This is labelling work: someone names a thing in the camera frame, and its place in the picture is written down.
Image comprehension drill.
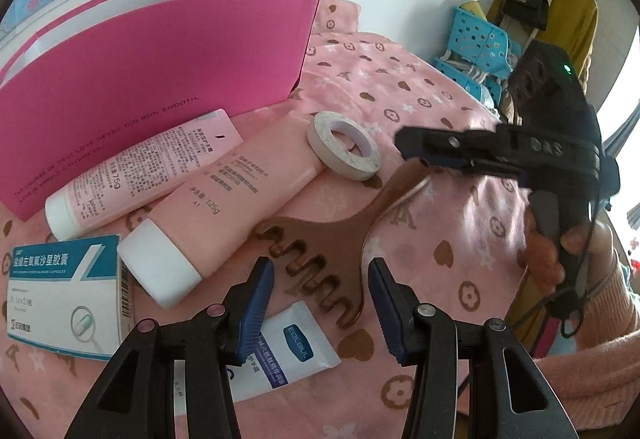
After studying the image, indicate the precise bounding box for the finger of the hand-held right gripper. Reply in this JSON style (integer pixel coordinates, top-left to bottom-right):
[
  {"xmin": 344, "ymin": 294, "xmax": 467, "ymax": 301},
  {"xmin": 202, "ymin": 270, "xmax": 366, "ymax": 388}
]
[
  {"xmin": 395, "ymin": 125, "xmax": 507, "ymax": 161},
  {"xmin": 419, "ymin": 158, "xmax": 529, "ymax": 187}
]

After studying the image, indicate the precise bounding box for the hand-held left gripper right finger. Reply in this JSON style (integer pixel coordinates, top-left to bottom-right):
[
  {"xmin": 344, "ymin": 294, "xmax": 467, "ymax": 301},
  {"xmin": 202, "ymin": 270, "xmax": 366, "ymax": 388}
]
[{"xmin": 367, "ymin": 257, "xmax": 581, "ymax": 439}]

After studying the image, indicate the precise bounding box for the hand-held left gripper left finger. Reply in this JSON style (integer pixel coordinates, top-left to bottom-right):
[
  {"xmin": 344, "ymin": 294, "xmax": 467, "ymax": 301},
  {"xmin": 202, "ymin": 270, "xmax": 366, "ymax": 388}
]
[{"xmin": 65, "ymin": 256, "xmax": 276, "ymax": 439}]

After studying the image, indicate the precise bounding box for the brown wooden massage comb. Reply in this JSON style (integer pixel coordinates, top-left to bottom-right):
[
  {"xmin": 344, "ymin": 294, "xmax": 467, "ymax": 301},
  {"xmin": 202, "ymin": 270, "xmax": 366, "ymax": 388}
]
[{"xmin": 252, "ymin": 158, "xmax": 436, "ymax": 331}]

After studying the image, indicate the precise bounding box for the white teal medicine box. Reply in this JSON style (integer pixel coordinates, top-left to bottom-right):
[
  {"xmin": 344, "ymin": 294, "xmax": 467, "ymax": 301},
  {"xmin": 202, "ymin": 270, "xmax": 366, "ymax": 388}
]
[{"xmin": 6, "ymin": 234, "xmax": 137, "ymax": 362}]

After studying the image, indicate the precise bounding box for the pink cardboard box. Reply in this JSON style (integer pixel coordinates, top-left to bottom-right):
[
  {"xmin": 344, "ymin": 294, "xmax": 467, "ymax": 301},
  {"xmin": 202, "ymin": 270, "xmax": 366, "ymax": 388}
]
[{"xmin": 0, "ymin": 0, "xmax": 322, "ymax": 222}]

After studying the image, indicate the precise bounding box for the person's right forearm pink sleeve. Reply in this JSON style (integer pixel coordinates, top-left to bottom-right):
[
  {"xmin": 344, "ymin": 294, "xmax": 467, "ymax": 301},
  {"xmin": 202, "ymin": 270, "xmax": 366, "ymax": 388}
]
[{"xmin": 505, "ymin": 234, "xmax": 640, "ymax": 439}]

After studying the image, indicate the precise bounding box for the person's right hand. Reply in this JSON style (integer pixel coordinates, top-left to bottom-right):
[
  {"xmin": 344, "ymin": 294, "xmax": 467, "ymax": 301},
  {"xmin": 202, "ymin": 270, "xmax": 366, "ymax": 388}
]
[{"xmin": 524, "ymin": 208, "xmax": 617, "ymax": 302}]

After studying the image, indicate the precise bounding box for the pink printed blanket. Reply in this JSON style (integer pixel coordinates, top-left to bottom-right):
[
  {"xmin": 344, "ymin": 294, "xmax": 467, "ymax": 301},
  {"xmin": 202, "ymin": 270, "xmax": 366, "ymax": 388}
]
[{"xmin": 0, "ymin": 0, "xmax": 640, "ymax": 439}]

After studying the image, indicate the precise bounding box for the white tube blue label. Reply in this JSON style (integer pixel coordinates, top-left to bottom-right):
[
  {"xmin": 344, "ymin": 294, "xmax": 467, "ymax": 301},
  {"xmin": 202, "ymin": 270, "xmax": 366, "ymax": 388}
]
[{"xmin": 172, "ymin": 301, "xmax": 343, "ymax": 404}]

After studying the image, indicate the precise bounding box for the large pink tube white cap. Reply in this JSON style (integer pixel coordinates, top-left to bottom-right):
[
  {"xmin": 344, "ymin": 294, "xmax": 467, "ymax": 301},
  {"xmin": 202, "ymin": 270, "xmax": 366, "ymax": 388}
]
[{"xmin": 117, "ymin": 113, "xmax": 326, "ymax": 311}]

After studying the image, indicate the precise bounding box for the white tape roll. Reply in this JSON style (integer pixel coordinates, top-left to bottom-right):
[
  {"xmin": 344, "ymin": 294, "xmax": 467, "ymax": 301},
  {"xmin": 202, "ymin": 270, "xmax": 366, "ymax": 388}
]
[{"xmin": 306, "ymin": 110, "xmax": 382, "ymax": 182}]

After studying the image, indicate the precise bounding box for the blue plastic basket rack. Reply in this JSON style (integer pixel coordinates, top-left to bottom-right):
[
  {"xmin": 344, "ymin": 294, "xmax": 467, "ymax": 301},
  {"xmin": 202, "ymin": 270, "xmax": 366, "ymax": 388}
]
[{"xmin": 434, "ymin": 5, "xmax": 523, "ymax": 110}]

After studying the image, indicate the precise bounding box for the yellow hanging garment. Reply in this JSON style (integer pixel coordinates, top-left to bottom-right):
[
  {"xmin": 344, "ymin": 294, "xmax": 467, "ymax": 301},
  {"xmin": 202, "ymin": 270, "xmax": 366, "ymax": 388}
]
[{"xmin": 486, "ymin": 0, "xmax": 599, "ymax": 85}]

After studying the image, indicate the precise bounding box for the black handbag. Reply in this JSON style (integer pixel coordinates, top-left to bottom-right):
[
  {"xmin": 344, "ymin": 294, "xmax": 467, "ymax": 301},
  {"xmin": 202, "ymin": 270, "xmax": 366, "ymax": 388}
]
[{"xmin": 501, "ymin": 0, "xmax": 551, "ymax": 32}]

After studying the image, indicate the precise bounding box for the small pink tube white cap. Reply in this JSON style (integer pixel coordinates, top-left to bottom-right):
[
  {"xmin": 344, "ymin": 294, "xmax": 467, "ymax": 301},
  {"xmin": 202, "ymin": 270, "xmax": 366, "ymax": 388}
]
[{"xmin": 44, "ymin": 108, "xmax": 245, "ymax": 242}]

